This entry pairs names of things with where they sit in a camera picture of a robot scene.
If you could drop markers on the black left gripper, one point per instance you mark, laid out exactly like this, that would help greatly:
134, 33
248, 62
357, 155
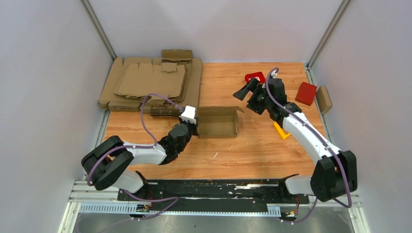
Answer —
195, 126

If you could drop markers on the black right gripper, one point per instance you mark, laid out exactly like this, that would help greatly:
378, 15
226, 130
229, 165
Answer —
251, 86

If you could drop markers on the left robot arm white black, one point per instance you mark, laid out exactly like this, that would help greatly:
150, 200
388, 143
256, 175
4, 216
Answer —
106, 165

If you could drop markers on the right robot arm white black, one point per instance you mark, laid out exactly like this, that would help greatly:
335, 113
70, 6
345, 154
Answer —
335, 172

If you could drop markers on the red box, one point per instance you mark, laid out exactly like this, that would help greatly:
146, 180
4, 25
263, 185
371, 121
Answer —
306, 93

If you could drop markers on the small brown cardboard box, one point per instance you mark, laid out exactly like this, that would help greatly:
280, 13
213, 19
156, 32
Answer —
323, 100

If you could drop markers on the red plastic basket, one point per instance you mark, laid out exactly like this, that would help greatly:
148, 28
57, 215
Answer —
256, 75

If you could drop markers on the stack of flat cardboard blanks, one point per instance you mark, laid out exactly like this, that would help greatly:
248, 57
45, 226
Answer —
153, 85

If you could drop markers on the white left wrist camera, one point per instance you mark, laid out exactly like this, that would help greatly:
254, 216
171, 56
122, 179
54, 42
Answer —
189, 114

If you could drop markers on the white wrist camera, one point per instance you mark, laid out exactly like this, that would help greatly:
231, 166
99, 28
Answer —
273, 74
189, 114

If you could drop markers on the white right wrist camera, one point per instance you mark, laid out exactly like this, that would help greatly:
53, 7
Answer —
273, 74

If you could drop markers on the yellow triangular plastic frame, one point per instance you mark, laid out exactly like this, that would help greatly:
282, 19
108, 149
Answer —
281, 132

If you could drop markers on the aluminium frame rail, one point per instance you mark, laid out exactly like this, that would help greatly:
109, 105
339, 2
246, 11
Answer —
114, 211

